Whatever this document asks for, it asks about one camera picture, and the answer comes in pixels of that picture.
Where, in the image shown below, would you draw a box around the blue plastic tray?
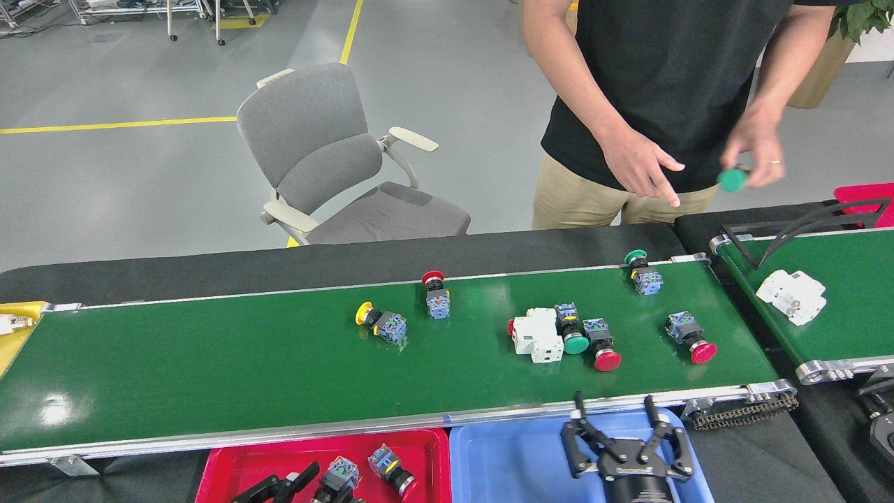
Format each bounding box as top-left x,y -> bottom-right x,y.
448,407 -> 715,503

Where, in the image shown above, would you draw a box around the person's left hand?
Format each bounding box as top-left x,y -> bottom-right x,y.
721,105 -> 786,189

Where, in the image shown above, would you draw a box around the long green conveyor belt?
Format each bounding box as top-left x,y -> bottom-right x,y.
0,253 -> 798,467

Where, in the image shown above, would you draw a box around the red push button switch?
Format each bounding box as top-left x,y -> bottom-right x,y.
582,318 -> 622,372
368,444 -> 416,498
421,270 -> 451,321
665,311 -> 718,365

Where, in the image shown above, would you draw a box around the white breaker with red toggles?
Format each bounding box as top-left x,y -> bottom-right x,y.
756,270 -> 828,327

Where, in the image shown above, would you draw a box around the yellow plastic bin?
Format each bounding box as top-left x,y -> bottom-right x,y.
0,301 -> 50,378

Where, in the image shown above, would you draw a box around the potted plant gold pot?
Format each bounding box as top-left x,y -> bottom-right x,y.
788,0 -> 894,109

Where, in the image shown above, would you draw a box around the silver conveyor mounting bracket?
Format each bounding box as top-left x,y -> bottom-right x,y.
49,454 -> 100,477

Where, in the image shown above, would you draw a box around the black conveyor guide bracket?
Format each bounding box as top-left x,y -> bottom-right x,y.
719,198 -> 893,270

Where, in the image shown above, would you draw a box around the grey office chair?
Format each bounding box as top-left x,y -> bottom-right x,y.
236,63 -> 471,247

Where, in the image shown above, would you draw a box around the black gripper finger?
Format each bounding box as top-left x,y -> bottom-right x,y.
639,395 -> 696,483
561,391 -> 619,480
230,461 -> 321,503

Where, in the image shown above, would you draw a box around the short green conveyor belt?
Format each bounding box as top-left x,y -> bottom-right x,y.
709,227 -> 894,385

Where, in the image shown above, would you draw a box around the red plastic bin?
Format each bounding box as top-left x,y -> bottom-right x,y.
833,183 -> 894,228

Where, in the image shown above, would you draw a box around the white circuit breaker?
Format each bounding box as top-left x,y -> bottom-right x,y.
507,307 -> 565,364

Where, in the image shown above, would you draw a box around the red plastic tray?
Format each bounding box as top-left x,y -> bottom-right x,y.
194,428 -> 451,503

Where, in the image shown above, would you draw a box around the person's right hand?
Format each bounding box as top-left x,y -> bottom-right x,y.
599,124 -> 687,208

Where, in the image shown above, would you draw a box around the black conveyor drive chain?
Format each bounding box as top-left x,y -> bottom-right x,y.
681,391 -> 799,430

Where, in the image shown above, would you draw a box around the person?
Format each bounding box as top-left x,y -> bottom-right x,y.
520,0 -> 839,231

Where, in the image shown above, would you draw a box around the yellow push button switch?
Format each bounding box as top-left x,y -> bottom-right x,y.
355,301 -> 408,344

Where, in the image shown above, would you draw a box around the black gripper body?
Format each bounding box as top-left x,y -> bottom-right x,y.
597,447 -> 677,503

